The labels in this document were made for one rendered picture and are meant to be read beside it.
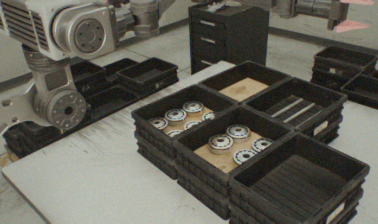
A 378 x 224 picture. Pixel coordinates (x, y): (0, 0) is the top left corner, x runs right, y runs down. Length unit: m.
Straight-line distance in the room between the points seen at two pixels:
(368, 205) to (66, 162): 1.30
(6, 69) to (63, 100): 3.10
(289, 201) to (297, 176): 0.14
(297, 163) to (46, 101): 0.95
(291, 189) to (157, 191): 0.54
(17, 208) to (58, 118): 1.52
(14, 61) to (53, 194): 2.87
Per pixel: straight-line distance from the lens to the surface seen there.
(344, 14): 1.17
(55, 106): 1.28
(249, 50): 3.36
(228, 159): 1.49
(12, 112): 1.36
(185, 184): 1.53
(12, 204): 2.81
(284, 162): 1.50
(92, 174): 1.70
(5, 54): 4.33
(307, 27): 5.05
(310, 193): 1.39
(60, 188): 1.68
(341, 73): 3.05
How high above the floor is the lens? 1.76
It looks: 31 degrees down
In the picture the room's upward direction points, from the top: 3 degrees counter-clockwise
